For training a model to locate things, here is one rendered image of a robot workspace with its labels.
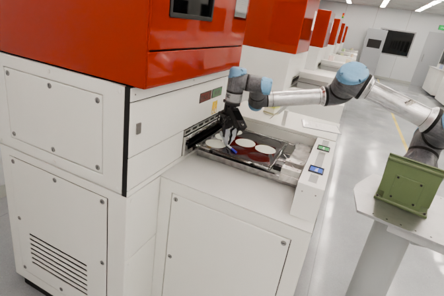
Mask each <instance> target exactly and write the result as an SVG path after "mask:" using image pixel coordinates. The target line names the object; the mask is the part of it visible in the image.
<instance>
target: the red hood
mask: <svg viewBox="0 0 444 296"><path fill-rule="evenodd" d="M249 3H250V0H0V50H1V51H4V52H8V53H11V54H15V55H18V56H22V57H27V58H30V59H35V60H38V61H42V62H45V63H49V64H52V65H56V66H60V67H64V68H67V69H72V70H74V71H79V72H81V73H86V74H89V75H94V76H97V77H101V78H104V79H108V80H111V81H115V82H119V83H123V84H126V85H131V86H133V87H136V88H139V89H143V90H145V89H150V88H153V87H159V86H162V85H167V84H171V83H175V82H179V81H184V80H187V79H193V78H196V77H201V76H204V75H209V74H212V73H218V72H221V71H226V70H230V68H231V67H239V65H240V60H241V52H242V45H243V40H244V32H245V28H246V20H247V16H248V8H249Z"/></svg>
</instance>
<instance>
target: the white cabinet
mask: <svg viewBox="0 0 444 296"><path fill-rule="evenodd" d="M316 220H317V217H316ZM315 224H316V221H315ZM315 224H314V228H315ZM314 228H313V230H314ZM312 235H313V233H312V234H310V233H307V232H305V231H302V230H300V229H297V228H295V227H292V226H289V225H286V224H284V223H281V222H279V221H276V220H274V219H270V218H269V217H266V216H263V215H260V214H258V213H255V212H253V211H250V210H247V209H245V208H243V207H239V206H237V205H234V204H232V203H229V202H226V201H224V200H220V199H219V198H216V197H213V196H210V195H208V194H205V193H203V192H200V191H197V190H195V189H193V188H189V187H187V186H184V185H182V184H179V183H177V182H174V181H171V180H169V179H166V178H163V177H161V183H160V192H159V207H158V216H157V232H156V240H155V256H154V264H153V281H152V289H151V296H293V295H294V292H295V288H296V286H297V282H298V279H299V276H300V273H301V269H302V267H303V262H304V260H305V256H306V253H307V249H308V246H309V242H310V239H311V237H312Z"/></svg>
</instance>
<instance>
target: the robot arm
mask: <svg viewBox="0 0 444 296"><path fill-rule="evenodd" d="M272 83H273V80H272V79H271V78H267V77H262V76H257V75H251V74H248V73H247V72H246V69H245V68H243V67H231V68H230V71H229V76H228V82H227V90H226V95H225V99H223V102H224V103H225V105H224V110H222V111H219V112H218V117H217V122H219V124H221V125H222V128H221V130H222V131H220V132H219V134H220V136H221V137H222V138H223V142H224V144H225V146H227V144H228V145H230V144H231V143H232V142H233V140H234V138H235V137H236V136H237V134H238V132H239V131H244V130H245V129H246V128H247V125H246V123H245V121H244V119H243V117H242V115H241V113H240V110H239V109H238V108H236V107H238V106H240V105H241V101H242V94H243V91H248V92H249V97H248V107H249V108H250V109H251V110H252V111H255V112H257V111H259V110H261V109H262V108H263V107H276V106H302V105H315V104H319V105H321V106H335V105H339V104H343V103H346V102H348V101H350V100H351V99H352V98H353V97H354V98H356V99H358V100H359V99H362V98H364V99H365V100H368V101H369V102H372V103H373V104H376V105H377V106H380V107H381V108H383V109H385V110H387V111H389V112H391V113H393V114H395V115H397V116H399V117H401V118H403V119H405V120H407V121H409V122H411V123H413V124H415V125H417V126H418V127H417V128H416V130H415V132H414V134H413V138H412V140H411V143H410V146H409V148H408V150H407V153H406V154H405V155H404V156H403V157H406V158H409V159H412V160H415V161H418V162H421V163H424V164H427V165H430V166H433V167H437V168H438V164H437V162H438V159H439V156H440V154H441V152H442V150H444V109H441V108H439V107H435V108H430V107H428V106H426V105H424V104H422V103H420V102H418V101H416V100H414V99H412V98H410V97H408V96H405V95H403V94H401V93H399V92H397V91H395V90H393V89H391V88H389V87H387V86H385V85H383V84H381V83H378V82H376V81H375V80H374V76H373V75H371V74H369V70H368V69H367V67H366V66H365V65H364V64H362V63H360V62H356V61H351V62H348V63H345V64H343V65H342V66H341V67H340V68H339V70H338V71H337V72H336V76H335V77H334V79H333V81H332V83H331V84H330V85H328V86H322V87H320V88H319V89H300V90H287V91H271V89H272ZM219 115H220V118H219ZM218 119H219V120H218ZM228 128H230V130H228ZM228 140H229V142H228Z"/></svg>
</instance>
